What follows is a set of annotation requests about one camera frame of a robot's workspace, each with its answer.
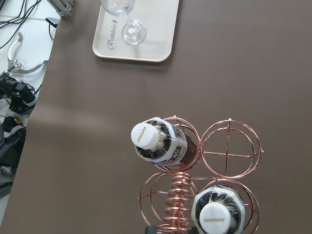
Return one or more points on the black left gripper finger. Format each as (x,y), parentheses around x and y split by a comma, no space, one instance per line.
(153,230)

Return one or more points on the tea bottle white cap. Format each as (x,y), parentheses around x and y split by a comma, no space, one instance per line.
(164,145)
(218,210)

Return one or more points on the copper wire bottle basket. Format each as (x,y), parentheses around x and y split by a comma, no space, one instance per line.
(228,151)

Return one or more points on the clear wine glass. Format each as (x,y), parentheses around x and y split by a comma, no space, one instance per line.
(134,31)

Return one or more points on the cream rabbit tray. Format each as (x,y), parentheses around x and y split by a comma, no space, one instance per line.
(160,18)

